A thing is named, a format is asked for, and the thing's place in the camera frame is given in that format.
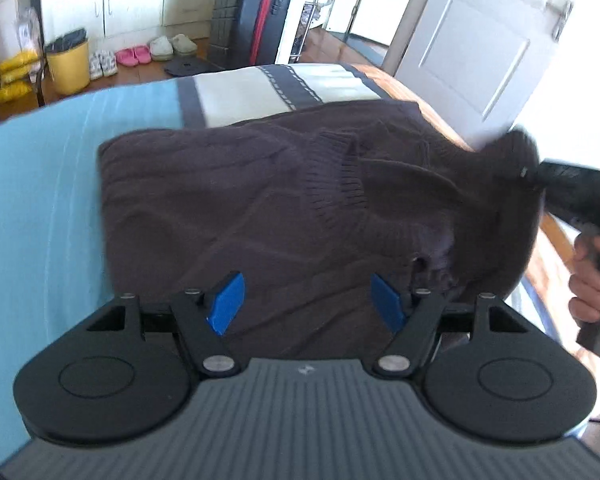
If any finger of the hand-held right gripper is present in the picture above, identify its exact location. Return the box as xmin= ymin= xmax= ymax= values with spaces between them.
xmin=517 ymin=160 xmax=551 ymax=193

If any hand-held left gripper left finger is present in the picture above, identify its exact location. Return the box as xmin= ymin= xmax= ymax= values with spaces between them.
xmin=85 ymin=271 xmax=246 ymax=379

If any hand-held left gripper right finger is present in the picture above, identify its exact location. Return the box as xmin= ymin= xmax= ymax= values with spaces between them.
xmin=370 ymin=273 xmax=531 ymax=379

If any brown knit sweater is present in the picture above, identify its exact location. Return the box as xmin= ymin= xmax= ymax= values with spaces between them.
xmin=97 ymin=99 xmax=547 ymax=362

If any person's right hand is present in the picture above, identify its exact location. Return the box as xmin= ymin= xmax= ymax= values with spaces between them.
xmin=568 ymin=235 xmax=600 ymax=326

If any white panel door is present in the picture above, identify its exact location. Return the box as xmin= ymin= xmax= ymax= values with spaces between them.
xmin=394 ymin=0 xmax=577 ymax=147

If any black weight plate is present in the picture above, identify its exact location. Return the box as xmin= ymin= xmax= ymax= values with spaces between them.
xmin=163 ymin=57 xmax=211 ymax=77

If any beige slipper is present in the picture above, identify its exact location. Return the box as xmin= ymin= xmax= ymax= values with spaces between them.
xmin=170 ymin=33 xmax=199 ymax=57
xmin=148 ymin=36 xmax=174 ymax=62

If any yellow trash bin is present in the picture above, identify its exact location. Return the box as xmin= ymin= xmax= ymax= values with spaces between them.
xmin=44 ymin=29 xmax=91 ymax=96

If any yellow plastic bag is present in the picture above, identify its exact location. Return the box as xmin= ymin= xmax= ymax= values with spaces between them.
xmin=0 ymin=49 xmax=44 ymax=104

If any black stand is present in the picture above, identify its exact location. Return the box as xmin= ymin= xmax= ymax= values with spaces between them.
xmin=26 ymin=0 xmax=47 ymax=107

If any white plastic package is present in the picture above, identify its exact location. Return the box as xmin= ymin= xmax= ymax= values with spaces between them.
xmin=14 ymin=6 xmax=44 ymax=57

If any metal door handle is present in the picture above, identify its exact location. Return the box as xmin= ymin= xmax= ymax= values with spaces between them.
xmin=551 ymin=0 xmax=574 ymax=42

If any black suitcase with red strap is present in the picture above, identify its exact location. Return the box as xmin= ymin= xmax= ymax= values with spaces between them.
xmin=209 ymin=0 xmax=294 ymax=69

